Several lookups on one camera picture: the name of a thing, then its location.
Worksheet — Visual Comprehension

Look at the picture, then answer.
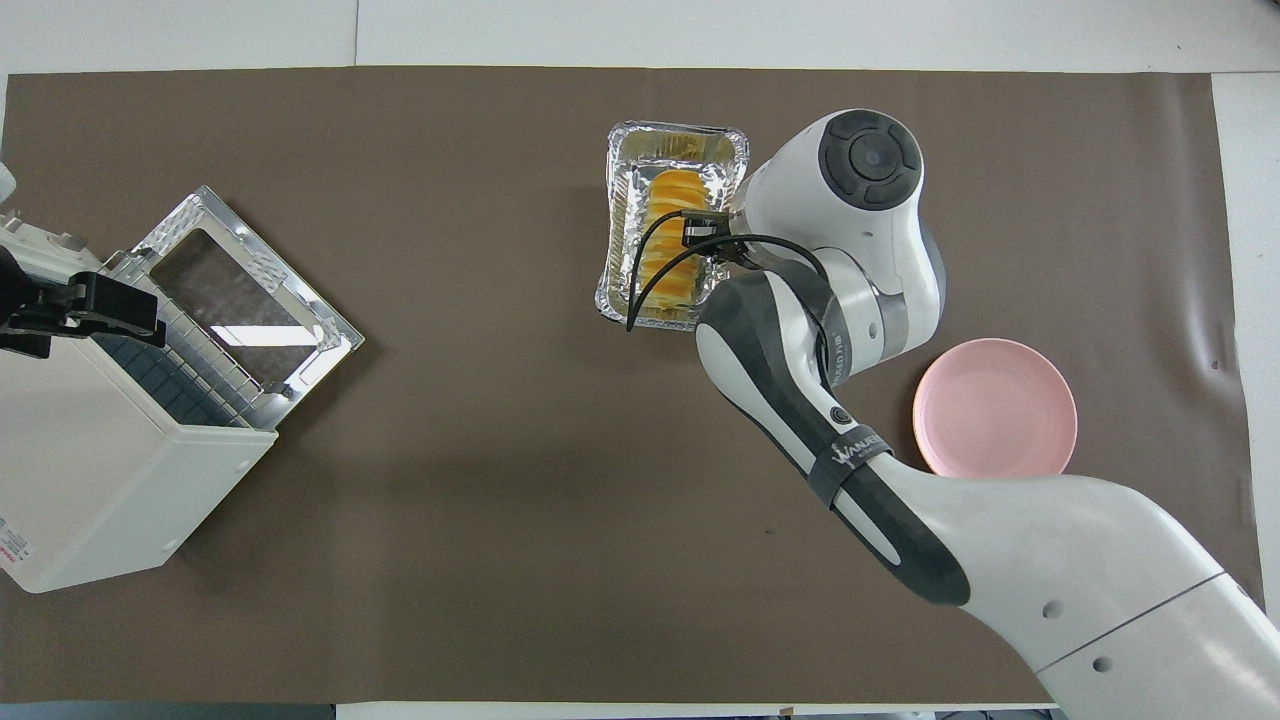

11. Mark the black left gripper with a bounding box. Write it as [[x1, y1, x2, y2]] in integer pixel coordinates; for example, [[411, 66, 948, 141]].
[[0, 245, 166, 359]]

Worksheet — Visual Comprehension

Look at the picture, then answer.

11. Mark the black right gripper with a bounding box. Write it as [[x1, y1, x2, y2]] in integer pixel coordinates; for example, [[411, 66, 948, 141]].
[[682, 212, 766, 273]]

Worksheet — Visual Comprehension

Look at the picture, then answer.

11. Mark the yellow twisted bread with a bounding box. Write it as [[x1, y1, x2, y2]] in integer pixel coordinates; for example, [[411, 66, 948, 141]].
[[640, 170, 706, 309]]

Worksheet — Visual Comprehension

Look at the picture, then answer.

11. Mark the aluminium foil tray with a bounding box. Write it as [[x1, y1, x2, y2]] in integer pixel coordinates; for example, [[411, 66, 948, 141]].
[[597, 122, 751, 331]]

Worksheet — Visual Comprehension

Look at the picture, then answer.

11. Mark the cream white toaster oven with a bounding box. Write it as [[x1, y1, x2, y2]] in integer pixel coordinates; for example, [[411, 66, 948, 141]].
[[0, 208, 279, 594]]

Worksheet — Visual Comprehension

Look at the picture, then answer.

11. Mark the pink round plate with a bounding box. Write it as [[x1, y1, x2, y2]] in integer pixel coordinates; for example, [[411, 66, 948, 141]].
[[912, 338, 1079, 479]]

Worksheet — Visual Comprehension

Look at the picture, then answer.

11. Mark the brown table mat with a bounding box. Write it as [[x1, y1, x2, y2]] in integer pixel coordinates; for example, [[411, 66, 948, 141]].
[[0, 66, 1276, 704]]

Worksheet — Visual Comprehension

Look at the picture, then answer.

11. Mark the metal oven wire rack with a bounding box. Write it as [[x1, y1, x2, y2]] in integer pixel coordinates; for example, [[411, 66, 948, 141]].
[[100, 255, 301, 431]]

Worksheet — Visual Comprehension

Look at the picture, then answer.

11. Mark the glass oven door metal frame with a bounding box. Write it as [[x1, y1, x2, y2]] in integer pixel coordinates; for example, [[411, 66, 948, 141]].
[[130, 185, 366, 403]]

